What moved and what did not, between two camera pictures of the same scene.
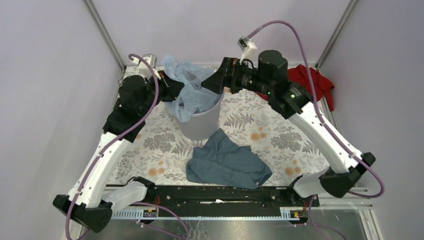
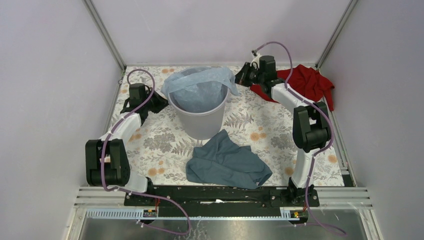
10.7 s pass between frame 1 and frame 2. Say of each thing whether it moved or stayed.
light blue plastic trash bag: moved
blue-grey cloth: stayed
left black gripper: moved
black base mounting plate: stayed
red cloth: stayed
